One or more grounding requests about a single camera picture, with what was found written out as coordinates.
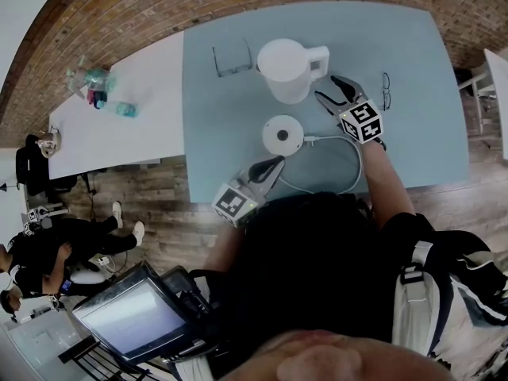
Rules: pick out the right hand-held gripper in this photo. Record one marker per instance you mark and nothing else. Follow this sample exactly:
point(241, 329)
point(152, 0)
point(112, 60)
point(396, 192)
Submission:
point(363, 121)

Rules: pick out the white office chair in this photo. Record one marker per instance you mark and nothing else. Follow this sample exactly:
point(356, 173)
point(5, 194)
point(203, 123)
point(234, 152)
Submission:
point(85, 277)

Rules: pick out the white electric kettle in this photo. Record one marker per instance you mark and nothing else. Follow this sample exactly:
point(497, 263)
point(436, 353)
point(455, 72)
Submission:
point(283, 74)

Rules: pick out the black monitor mount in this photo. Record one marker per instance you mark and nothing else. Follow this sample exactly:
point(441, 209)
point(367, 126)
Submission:
point(178, 284)

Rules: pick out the black office chair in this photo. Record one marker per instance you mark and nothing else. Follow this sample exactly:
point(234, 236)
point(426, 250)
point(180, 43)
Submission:
point(29, 169)

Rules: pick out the black and white jacket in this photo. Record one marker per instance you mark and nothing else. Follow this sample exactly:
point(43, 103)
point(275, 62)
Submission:
point(480, 288)

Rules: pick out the black framed eyeglasses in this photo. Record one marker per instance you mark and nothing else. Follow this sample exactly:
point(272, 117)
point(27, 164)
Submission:
point(387, 100)
point(240, 68)

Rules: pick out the white table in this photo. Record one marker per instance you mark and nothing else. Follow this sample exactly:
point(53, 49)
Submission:
point(500, 85)
point(131, 141)

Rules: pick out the white round kettle base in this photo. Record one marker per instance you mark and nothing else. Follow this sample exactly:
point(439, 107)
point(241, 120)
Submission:
point(274, 143)

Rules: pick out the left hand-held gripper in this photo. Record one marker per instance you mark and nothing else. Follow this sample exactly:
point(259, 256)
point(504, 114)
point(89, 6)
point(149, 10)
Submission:
point(234, 205)

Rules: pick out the pink and navy cloth bundle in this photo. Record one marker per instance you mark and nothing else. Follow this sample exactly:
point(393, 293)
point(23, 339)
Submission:
point(95, 97)

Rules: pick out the silver metal teapot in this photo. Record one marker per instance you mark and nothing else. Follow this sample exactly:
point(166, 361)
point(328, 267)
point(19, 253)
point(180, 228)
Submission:
point(51, 145)

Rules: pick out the person's torso in black shirt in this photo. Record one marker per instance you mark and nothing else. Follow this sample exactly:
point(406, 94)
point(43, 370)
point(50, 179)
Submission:
point(309, 260)

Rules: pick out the person's right forearm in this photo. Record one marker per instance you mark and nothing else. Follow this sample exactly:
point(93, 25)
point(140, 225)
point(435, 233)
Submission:
point(383, 185)

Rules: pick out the person's left forearm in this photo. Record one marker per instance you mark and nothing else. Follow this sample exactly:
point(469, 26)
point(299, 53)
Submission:
point(224, 248)

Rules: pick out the person's head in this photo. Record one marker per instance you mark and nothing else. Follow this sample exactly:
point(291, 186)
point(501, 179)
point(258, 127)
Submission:
point(325, 359)

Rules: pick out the clear green plastic bottle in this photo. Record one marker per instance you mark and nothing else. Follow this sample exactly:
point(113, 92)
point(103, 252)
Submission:
point(95, 78)

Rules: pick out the clear bottle with blue liquid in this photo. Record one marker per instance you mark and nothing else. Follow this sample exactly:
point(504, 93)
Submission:
point(127, 110)

